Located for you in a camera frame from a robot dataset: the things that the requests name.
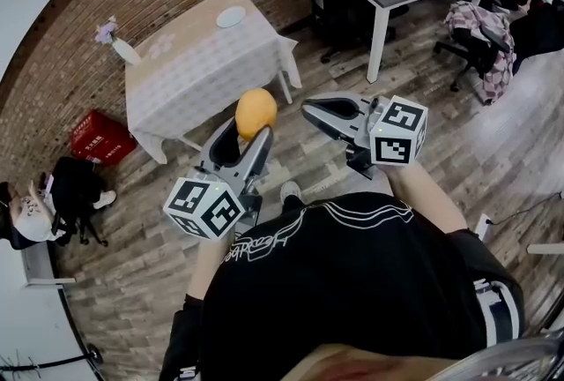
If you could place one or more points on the white vase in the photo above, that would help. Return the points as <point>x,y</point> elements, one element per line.
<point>127,53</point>

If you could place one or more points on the white plate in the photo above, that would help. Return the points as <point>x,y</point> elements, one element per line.
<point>230,17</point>

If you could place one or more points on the grey head rig rim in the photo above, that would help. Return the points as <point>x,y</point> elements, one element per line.
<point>506,357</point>

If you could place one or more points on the table with beige floral tablecloth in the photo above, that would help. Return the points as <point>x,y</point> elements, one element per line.
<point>194,70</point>

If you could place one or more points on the person's black printed shirt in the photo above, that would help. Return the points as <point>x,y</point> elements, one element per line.
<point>352,282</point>

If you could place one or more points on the person's white shoe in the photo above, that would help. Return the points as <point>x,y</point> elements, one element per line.
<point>291,191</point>

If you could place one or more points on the black chair with armrests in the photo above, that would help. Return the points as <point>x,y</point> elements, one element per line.
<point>478,50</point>

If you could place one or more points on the white power strip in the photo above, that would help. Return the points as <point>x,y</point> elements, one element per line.
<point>482,227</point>

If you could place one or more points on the red box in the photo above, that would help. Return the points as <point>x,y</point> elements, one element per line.
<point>102,139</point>

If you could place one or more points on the person's right forearm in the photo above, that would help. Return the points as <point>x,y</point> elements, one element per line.
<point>423,198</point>

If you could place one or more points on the pink checkered blanket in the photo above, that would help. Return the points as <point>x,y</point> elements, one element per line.
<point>498,62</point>

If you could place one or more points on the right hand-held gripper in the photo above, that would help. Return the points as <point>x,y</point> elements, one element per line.
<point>391,150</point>

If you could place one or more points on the person's left forearm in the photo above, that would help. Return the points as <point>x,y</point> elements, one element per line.
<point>207,264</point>

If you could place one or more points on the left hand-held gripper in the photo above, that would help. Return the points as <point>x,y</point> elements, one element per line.
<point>203,208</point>

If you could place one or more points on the black stanchion post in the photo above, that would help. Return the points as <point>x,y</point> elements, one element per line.
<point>66,359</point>

